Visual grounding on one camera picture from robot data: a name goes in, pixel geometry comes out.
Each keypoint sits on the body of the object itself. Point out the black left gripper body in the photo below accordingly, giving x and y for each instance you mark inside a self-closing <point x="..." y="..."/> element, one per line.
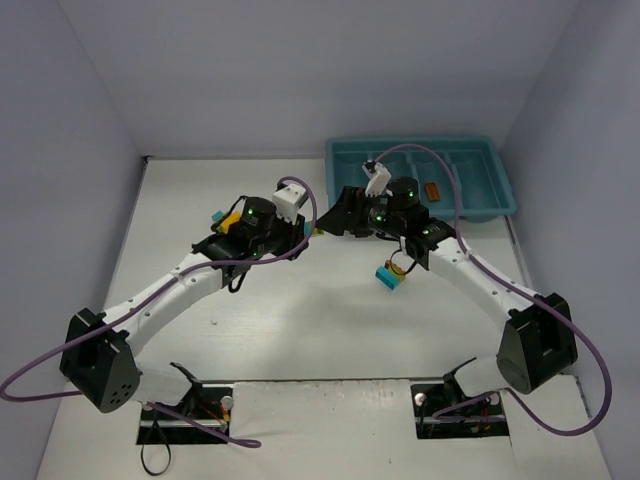
<point x="298" y="232"/>

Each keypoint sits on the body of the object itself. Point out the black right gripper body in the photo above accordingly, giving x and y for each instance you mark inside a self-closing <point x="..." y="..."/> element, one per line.
<point x="357" y="215"/>

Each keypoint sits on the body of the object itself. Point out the brown lego brick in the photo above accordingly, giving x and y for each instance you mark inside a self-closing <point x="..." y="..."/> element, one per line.
<point x="432" y="192"/>

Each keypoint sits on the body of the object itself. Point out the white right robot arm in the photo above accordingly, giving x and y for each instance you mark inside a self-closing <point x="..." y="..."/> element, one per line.
<point x="534" y="345"/>

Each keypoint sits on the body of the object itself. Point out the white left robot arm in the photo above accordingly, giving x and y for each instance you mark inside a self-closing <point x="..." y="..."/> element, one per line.
<point x="101" y="360"/>

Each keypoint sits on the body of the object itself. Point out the lime green curved lego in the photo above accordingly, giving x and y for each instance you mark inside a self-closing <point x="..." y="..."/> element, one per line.
<point x="397" y="271"/>

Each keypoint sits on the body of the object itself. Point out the light blue long lego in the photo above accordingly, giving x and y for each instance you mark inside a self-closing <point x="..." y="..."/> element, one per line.
<point x="388" y="278"/>

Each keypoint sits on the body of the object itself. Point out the teal divided plastic tray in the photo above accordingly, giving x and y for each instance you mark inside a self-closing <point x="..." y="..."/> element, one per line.
<point x="466" y="165"/>

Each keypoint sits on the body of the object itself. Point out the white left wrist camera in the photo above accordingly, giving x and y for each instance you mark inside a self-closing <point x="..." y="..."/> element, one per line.
<point x="288" y="200"/>

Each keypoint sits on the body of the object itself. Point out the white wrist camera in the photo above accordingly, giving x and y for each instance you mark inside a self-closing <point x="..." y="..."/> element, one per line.
<point x="288" y="200"/>
<point x="378" y="178"/>

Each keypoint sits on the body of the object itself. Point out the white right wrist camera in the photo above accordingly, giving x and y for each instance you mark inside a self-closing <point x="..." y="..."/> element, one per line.
<point x="378" y="178"/>

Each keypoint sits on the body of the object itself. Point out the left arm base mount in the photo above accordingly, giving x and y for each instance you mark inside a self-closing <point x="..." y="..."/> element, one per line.
<point x="206" y="403"/>

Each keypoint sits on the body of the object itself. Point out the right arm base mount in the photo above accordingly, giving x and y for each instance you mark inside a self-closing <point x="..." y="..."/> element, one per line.
<point x="438" y="415"/>

